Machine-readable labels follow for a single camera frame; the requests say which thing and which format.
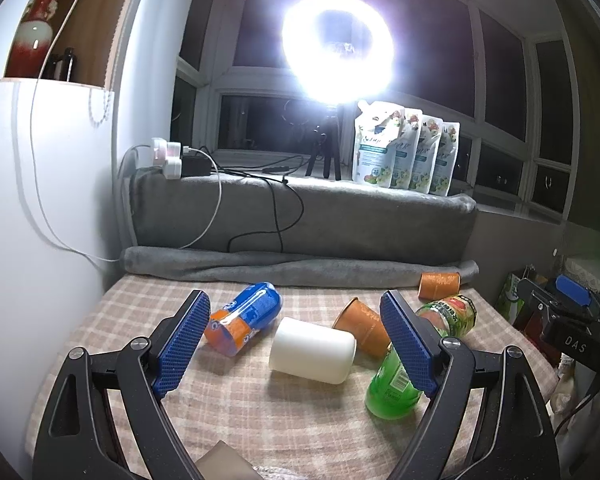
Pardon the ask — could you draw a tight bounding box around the orange patterned paper cup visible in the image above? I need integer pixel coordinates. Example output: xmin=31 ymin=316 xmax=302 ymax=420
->
xmin=418 ymin=272 xmax=462 ymax=301

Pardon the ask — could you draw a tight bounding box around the orange paper cup near centre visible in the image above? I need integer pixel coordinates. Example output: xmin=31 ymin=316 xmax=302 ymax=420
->
xmin=332 ymin=297 xmax=390 ymax=359

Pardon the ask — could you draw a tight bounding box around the white plastic cup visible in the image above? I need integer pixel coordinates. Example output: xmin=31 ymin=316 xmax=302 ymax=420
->
xmin=268 ymin=318 xmax=358 ymax=385

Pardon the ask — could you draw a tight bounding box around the green paper shopping bag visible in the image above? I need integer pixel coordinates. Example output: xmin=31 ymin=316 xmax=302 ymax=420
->
xmin=495 ymin=264 xmax=538 ymax=325

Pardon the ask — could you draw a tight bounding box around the white refill pouch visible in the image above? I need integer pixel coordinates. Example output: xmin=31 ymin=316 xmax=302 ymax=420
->
xmin=410 ymin=115 xmax=443 ymax=194
xmin=390 ymin=108 xmax=424 ymax=190
xmin=429 ymin=122 xmax=460 ymax=196
xmin=352 ymin=101 xmax=404 ymax=188

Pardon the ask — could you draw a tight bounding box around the grey fleece blanket roll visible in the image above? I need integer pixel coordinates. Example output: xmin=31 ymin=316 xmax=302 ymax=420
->
xmin=121 ymin=246 xmax=479 ymax=289

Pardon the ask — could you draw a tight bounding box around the grey sofa backrest cushion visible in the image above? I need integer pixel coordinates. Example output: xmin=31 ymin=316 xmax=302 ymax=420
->
xmin=129 ymin=170 xmax=478 ymax=266

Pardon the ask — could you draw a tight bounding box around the black tripod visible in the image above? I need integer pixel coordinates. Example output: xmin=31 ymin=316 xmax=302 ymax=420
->
xmin=306 ymin=106 xmax=341 ymax=181

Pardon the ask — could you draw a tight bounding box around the black charger adapter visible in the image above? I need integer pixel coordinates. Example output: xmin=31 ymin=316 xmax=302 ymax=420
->
xmin=181 ymin=154 xmax=214 ymax=178

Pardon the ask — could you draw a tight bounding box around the white power strip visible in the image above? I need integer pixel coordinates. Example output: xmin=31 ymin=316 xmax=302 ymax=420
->
xmin=151 ymin=138 xmax=183 ymax=180

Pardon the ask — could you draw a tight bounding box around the red white vase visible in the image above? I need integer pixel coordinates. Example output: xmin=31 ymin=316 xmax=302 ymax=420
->
xmin=5 ymin=0 xmax=58 ymax=78

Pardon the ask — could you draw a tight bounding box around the white charging cable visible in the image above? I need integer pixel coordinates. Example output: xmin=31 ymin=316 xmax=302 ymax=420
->
xmin=11 ymin=0 xmax=224 ymax=265

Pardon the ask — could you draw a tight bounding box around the black cable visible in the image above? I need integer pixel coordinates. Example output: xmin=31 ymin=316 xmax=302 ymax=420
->
xmin=194 ymin=146 xmax=307 ymax=255

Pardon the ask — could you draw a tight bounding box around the ring light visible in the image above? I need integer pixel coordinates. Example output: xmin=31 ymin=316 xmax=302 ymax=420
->
xmin=282 ymin=0 xmax=396 ymax=107

